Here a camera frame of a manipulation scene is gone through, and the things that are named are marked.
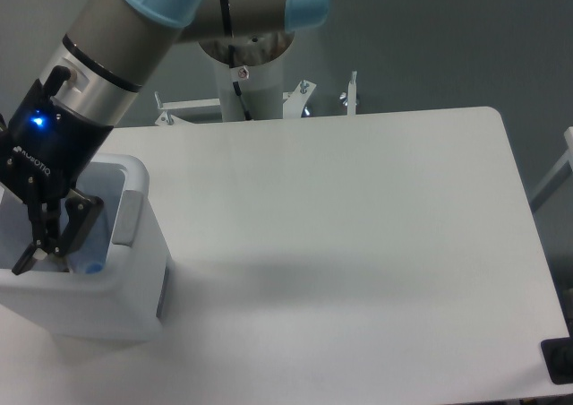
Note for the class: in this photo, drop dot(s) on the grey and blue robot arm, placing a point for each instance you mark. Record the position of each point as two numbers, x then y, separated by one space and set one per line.
94 76

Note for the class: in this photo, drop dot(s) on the white frame at right edge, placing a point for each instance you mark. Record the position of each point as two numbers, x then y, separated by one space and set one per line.
555 177

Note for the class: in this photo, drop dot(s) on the white bracket right of pedestal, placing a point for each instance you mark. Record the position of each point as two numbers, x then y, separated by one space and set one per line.
295 103

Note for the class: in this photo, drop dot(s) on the white bracket of pedestal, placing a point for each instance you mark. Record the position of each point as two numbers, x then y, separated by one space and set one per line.
295 103
200 111

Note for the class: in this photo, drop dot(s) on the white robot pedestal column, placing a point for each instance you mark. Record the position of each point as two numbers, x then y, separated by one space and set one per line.
249 73

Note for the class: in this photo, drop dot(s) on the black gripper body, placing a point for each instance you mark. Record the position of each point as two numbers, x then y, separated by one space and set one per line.
47 145

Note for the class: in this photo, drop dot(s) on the white bracket with wing bolt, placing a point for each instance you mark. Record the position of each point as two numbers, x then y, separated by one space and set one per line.
349 99

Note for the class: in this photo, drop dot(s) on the white plastic trash can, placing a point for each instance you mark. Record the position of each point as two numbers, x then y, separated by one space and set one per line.
113 288

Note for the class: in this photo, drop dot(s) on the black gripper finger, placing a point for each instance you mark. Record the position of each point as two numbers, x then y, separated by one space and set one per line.
26 176
82 212

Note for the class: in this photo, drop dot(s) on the black clamp at table edge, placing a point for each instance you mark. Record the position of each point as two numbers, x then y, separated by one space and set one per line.
557 354

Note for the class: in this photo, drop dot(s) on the white bracket left of pedestal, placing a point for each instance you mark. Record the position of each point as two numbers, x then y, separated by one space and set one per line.
200 111

